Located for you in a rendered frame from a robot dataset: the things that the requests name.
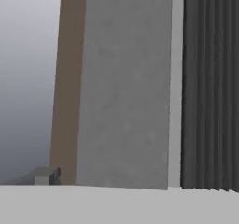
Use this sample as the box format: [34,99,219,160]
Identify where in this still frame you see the brown wooden cabinet panel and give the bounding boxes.
[49,0,88,186]

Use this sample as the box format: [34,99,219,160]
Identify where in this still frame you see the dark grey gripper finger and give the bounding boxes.
[8,165,62,186]

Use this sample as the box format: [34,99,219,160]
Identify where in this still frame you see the dark ribbed panel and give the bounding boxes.
[179,0,239,193]

